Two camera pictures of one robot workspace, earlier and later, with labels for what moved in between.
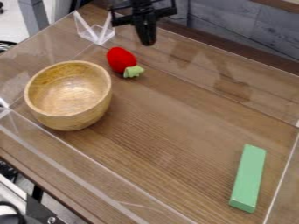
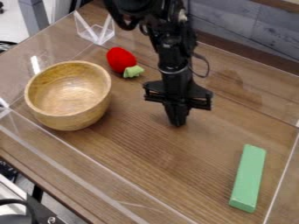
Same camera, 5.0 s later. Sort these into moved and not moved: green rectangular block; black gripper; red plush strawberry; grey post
Moved: black gripper
Not moved: green rectangular block; red plush strawberry; grey post
